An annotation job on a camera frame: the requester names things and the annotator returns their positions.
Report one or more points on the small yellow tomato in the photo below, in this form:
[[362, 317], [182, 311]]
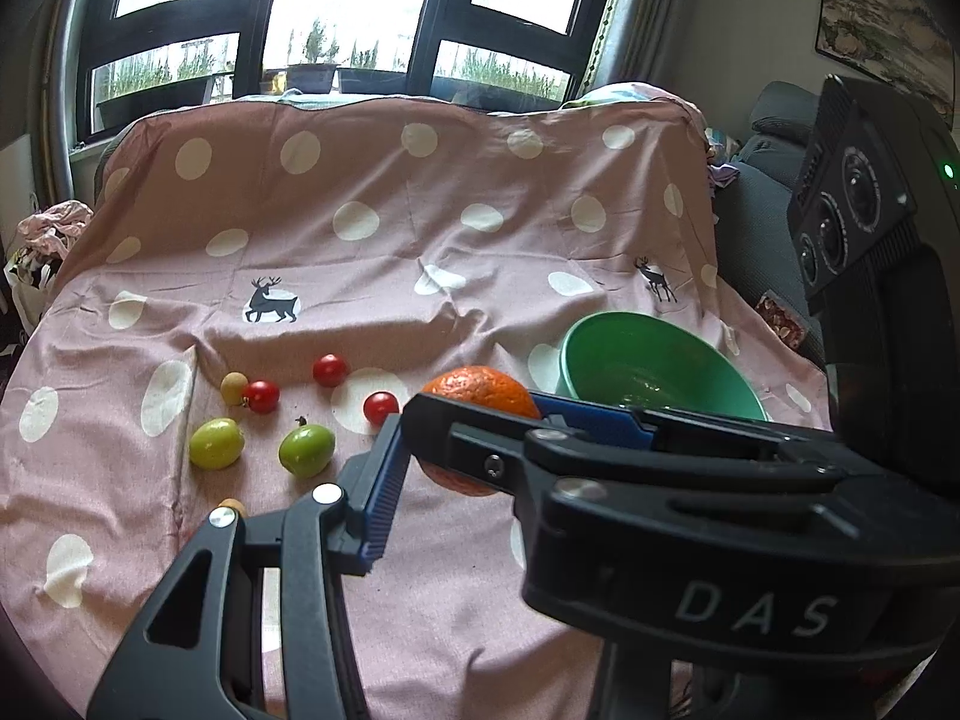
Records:
[[233, 388]]

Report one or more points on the yellow jar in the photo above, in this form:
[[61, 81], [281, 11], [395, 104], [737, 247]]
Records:
[[274, 82]]

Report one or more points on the black-framed window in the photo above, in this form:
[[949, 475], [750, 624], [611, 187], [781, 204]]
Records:
[[255, 7]]

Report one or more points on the landscape wall painting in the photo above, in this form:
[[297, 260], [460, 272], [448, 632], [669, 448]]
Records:
[[885, 22]]

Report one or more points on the pile of pastel clothes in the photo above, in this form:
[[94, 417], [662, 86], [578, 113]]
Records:
[[724, 172]]

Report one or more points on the light blue quilt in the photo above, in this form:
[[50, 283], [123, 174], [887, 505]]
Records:
[[615, 94]]

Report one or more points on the grey sofa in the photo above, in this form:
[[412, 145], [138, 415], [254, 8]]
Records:
[[757, 240]]

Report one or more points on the orange mandarin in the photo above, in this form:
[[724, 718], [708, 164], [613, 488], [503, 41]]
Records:
[[480, 390]]

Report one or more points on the grey curtain with patterned trim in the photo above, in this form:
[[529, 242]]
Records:
[[645, 7]]

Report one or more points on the black pot with small tree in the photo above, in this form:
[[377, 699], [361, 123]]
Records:
[[313, 75]]

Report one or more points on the red cherry tomato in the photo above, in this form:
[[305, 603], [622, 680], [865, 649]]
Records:
[[331, 370], [381, 408], [261, 396]]

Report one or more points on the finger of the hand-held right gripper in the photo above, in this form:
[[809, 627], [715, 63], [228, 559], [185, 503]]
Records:
[[592, 420], [480, 442]]

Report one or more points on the green plum with stem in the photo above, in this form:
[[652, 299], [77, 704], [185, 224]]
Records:
[[306, 449]]

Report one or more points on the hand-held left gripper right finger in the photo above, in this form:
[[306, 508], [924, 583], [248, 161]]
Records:
[[637, 690]]

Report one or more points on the green bowl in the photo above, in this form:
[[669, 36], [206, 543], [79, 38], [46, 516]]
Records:
[[645, 360]]

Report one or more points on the black planter trough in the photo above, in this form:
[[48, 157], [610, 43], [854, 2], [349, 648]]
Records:
[[371, 81]]

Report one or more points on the pink polka-dot deer sheet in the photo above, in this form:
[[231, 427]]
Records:
[[420, 240]]

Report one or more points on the yellow-green plum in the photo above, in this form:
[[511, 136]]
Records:
[[216, 443]]

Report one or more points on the white printed bag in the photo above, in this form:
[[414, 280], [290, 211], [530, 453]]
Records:
[[26, 292]]

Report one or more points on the long black planter with grass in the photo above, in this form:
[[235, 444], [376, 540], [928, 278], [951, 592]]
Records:
[[502, 86], [157, 101]]

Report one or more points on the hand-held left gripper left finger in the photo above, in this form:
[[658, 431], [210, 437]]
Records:
[[379, 510]]

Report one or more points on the red patterned packet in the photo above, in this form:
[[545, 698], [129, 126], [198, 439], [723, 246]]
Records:
[[781, 319]]

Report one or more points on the small beige longan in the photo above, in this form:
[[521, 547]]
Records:
[[231, 506]]

